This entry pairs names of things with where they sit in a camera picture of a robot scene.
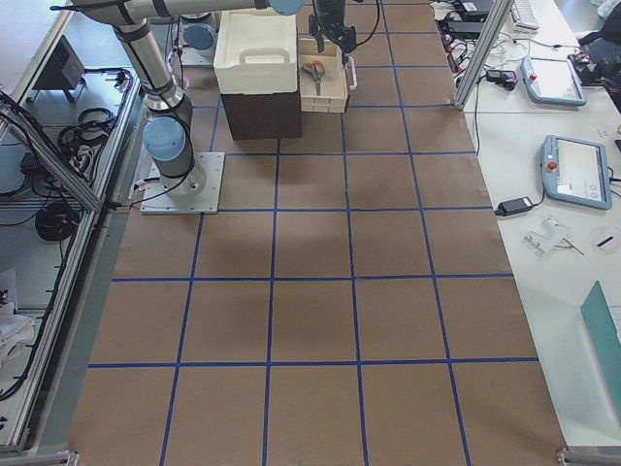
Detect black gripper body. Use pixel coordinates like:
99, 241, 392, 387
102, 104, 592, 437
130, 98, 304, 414
309, 0, 357, 53

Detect grey orange scissors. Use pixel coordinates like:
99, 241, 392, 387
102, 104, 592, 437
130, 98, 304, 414
302, 60, 325, 96

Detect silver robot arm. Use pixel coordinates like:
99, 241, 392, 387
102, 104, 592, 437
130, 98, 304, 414
180, 13, 216, 50
50, 1, 303, 195

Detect dark brown drawer cabinet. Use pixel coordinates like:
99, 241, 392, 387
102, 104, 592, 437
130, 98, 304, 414
221, 91, 302, 141

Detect white plastic tray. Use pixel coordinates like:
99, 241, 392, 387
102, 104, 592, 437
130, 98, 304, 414
213, 8, 298, 95

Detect blue teach pendant far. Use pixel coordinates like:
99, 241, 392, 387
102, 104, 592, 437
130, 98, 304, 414
520, 55, 587, 107

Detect blue teach pendant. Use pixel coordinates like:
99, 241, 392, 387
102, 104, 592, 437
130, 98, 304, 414
520, 55, 587, 107
540, 135, 612, 211

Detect black power adapter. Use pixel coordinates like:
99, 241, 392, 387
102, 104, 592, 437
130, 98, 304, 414
494, 196, 534, 217

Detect blue teach pendant near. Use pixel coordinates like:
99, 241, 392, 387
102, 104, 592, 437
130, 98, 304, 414
540, 135, 612, 211

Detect black monitor box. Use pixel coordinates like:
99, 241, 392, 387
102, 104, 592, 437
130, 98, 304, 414
33, 35, 85, 103

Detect teal notebook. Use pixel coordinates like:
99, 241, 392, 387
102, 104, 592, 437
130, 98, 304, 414
580, 282, 620, 418

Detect white cloth bundle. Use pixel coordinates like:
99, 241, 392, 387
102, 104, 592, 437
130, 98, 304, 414
1, 301, 35, 365

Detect wooden drawer with white handle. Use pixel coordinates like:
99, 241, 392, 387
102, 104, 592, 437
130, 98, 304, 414
298, 37, 357, 114

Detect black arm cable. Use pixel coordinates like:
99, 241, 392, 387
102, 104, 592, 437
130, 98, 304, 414
351, 0, 381, 50

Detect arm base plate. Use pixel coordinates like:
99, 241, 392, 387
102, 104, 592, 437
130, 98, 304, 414
139, 152, 225, 215
180, 47, 215, 68

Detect aluminium frame post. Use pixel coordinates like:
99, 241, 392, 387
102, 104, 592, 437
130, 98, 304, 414
453, 0, 513, 111

